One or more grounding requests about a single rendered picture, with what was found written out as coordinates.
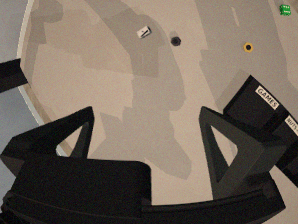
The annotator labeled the yellow hex nut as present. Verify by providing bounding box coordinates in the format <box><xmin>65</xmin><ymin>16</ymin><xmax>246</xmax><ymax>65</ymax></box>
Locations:
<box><xmin>243</xmin><ymin>42</ymin><xmax>253</xmax><ymax>53</ymax></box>

